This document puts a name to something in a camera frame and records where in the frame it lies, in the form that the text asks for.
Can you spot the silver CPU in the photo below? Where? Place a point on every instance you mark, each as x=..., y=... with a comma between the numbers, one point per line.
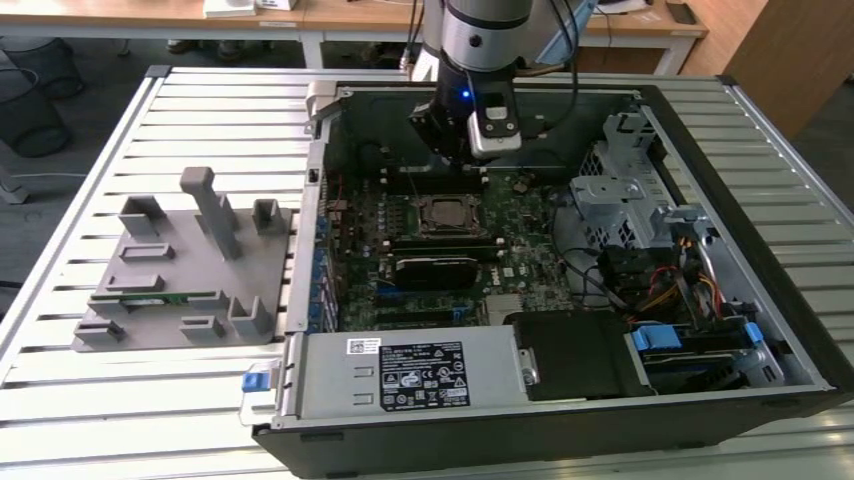
x=449, y=212

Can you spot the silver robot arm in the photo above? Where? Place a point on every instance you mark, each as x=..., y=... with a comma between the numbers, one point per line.
x=487, y=35

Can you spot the CPU socket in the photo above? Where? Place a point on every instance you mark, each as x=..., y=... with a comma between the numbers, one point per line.
x=447, y=233

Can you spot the round coin cell battery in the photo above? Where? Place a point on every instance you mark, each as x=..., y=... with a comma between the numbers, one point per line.
x=522, y=181

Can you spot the silver metal drive cage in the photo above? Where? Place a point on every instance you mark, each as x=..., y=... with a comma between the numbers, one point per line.
x=603, y=192

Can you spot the green motherboard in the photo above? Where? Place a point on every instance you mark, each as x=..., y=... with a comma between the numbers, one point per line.
x=534, y=240

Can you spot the black graphics card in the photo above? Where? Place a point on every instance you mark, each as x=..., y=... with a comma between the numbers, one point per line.
x=434, y=275

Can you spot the white labelled box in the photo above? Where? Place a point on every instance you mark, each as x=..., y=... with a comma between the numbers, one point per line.
x=276, y=4

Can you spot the silver chipset heat sink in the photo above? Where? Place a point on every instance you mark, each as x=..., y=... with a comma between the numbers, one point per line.
x=506, y=307

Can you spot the black phone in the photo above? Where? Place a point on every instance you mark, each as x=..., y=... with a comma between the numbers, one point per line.
x=682, y=12

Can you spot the black expansion slot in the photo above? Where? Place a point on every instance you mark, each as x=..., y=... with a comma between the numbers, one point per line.
x=414, y=318

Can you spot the black plastic shroud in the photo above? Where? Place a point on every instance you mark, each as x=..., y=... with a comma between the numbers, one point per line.
x=574, y=355

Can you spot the wooden cabinet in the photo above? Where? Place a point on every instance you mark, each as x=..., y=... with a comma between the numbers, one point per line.
x=787, y=60

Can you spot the green RAM stick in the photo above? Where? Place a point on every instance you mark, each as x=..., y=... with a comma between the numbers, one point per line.
x=196, y=296

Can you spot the silver power supply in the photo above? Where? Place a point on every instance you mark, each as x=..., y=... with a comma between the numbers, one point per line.
x=327, y=370

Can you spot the blue disk carrier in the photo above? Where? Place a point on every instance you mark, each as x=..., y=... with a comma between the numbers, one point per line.
x=657, y=340

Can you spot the plastic parts rack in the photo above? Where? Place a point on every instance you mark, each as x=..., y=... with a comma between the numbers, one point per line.
x=174, y=300

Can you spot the wooden desk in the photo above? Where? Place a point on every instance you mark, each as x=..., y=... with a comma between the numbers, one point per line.
x=100, y=20

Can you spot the black mesh wastebasket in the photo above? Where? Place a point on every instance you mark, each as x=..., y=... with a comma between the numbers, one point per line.
x=34, y=120
x=63, y=65

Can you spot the blue plastic latch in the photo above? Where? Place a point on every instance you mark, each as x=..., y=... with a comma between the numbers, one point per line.
x=254, y=382

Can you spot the blue plastic tab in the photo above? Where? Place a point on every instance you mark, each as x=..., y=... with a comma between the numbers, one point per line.
x=751, y=334

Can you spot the black PC case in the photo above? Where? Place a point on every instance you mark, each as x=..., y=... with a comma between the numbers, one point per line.
x=434, y=450

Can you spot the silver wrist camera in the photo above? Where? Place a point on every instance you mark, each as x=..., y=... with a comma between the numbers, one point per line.
x=494, y=146

